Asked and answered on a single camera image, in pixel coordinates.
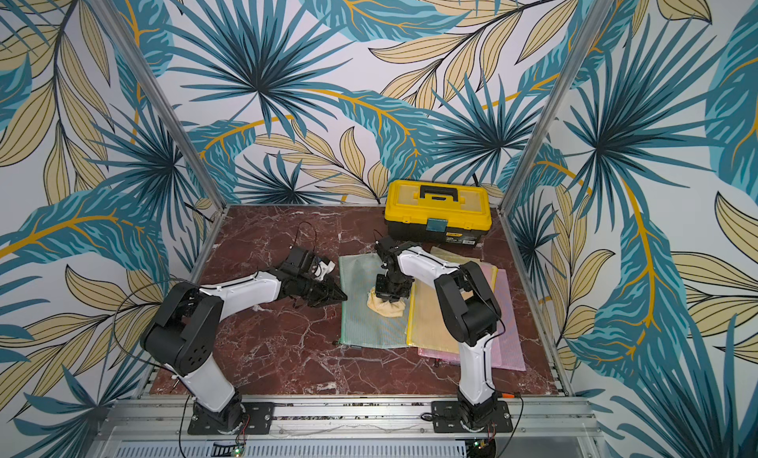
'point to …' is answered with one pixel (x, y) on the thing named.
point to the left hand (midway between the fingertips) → (345, 300)
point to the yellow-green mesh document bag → (426, 327)
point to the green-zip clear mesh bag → (359, 326)
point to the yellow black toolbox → (436, 211)
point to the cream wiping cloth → (394, 309)
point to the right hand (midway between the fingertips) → (384, 299)
